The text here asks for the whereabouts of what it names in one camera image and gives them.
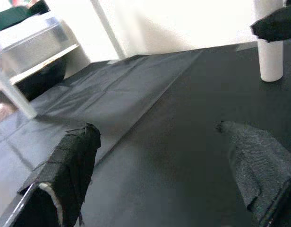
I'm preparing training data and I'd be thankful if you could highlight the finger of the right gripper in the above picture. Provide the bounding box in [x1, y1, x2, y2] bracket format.
[250, 3, 291, 44]

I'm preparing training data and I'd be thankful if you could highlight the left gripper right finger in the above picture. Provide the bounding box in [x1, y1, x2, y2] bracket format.
[215, 120, 291, 227]

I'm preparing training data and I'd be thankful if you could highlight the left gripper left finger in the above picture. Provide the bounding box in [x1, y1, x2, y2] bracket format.
[1, 122, 102, 227]

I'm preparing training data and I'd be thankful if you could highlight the black wok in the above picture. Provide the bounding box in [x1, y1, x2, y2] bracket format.
[15, 58, 68, 102]

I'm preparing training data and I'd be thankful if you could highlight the black tablecloth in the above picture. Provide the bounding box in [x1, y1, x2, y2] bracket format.
[0, 42, 291, 227]

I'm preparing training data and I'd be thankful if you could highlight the clear plastic storage box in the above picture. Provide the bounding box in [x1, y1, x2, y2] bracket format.
[0, 13, 81, 85]

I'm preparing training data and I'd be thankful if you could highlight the green round lid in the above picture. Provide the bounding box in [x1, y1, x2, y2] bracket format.
[0, 0, 51, 33]

